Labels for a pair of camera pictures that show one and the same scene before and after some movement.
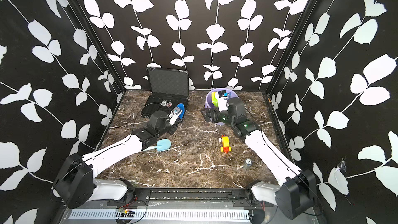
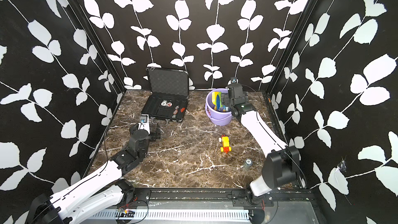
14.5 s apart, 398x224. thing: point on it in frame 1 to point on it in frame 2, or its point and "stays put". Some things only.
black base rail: x=242 y=197 stays put
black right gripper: x=211 y=112 to x=225 y=97
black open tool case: x=168 y=87 stays put
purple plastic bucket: x=209 y=103 stays put
